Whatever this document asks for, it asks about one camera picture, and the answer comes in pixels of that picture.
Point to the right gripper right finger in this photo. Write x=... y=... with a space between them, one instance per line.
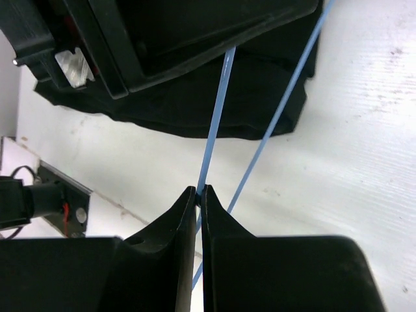
x=228 y=258

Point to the light blue wire hanger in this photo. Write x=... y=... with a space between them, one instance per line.
x=219 y=105

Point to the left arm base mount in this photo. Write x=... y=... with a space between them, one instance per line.
x=46 y=193

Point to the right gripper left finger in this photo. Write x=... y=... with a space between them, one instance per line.
x=152 y=269

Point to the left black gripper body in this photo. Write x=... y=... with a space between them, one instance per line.
x=133 y=45

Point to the black trousers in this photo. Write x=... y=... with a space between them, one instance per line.
x=183 y=106

